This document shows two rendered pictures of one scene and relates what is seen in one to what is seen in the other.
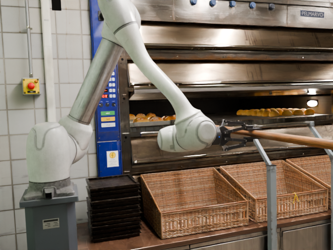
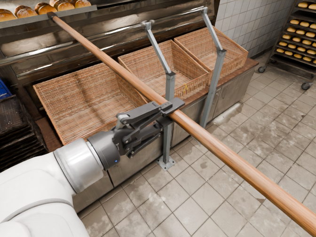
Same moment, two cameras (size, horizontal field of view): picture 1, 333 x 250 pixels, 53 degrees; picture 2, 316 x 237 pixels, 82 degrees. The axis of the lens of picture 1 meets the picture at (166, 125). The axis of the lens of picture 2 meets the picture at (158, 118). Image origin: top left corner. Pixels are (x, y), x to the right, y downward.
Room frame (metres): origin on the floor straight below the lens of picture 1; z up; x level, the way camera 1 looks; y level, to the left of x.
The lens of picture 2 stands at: (1.11, -0.22, 1.50)
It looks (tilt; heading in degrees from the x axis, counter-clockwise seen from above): 45 degrees down; 340
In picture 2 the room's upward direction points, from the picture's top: straight up
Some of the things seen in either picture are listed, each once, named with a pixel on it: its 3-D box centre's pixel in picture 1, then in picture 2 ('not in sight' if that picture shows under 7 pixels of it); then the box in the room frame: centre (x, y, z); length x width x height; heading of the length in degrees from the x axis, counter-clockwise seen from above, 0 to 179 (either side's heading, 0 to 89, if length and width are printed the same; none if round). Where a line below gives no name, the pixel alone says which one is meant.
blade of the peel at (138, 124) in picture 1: (164, 121); (42, 8); (2.52, 0.01, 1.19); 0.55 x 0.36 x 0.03; 109
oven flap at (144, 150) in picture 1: (246, 141); (139, 25); (2.55, -0.60, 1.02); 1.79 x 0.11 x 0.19; 109
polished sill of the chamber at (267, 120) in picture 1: (244, 122); (136, 3); (2.58, -0.60, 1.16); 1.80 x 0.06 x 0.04; 109
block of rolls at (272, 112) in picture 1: (273, 111); not in sight; (3.16, -1.01, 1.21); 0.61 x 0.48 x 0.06; 19
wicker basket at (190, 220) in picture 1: (191, 198); (95, 103); (2.11, -0.14, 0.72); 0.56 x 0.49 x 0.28; 107
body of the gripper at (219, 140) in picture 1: (219, 135); (115, 143); (1.35, -0.21, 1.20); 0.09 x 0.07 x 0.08; 109
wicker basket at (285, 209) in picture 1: (270, 187); (163, 73); (2.31, -0.71, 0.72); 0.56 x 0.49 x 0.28; 108
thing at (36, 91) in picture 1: (31, 86); not in sight; (2.03, 0.80, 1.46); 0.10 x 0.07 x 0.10; 109
